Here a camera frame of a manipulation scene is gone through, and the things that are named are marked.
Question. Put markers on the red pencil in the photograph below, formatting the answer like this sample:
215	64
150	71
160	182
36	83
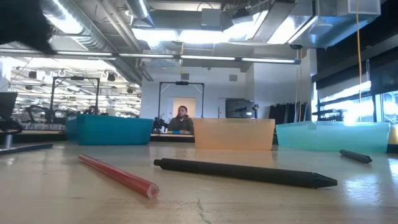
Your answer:
124	177

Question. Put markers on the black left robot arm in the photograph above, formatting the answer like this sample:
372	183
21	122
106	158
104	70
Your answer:
18	21

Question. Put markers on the background black robot arm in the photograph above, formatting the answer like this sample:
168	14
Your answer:
158	124

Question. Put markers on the person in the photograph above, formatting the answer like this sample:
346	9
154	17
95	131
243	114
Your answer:
182	124

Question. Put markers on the orange translucent plastic bin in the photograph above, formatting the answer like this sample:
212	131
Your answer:
233	133

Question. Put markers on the black monitor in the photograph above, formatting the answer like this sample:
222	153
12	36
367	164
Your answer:
239	109

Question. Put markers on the long ceiling strip light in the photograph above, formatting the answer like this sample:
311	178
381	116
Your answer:
208	58

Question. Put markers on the black pen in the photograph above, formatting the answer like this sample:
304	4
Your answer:
356	156
242	172

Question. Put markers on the black stacked panels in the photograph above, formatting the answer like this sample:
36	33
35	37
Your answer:
286	113

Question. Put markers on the dark blue plastic bin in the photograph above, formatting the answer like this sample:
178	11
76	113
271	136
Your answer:
109	130

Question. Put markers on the teal translucent plastic bin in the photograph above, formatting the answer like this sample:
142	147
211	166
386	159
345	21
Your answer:
332	138

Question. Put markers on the yellow background object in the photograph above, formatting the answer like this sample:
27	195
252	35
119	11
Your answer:
393	135

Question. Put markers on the black gantry frame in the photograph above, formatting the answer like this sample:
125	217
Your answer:
182	83
76	78

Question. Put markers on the black aluminium table frame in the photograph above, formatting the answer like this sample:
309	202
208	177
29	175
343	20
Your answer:
172	138

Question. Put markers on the ceiling security camera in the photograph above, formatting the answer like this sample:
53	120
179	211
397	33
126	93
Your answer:
295	46

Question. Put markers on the silver ceiling duct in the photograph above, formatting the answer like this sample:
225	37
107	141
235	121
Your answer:
90	34

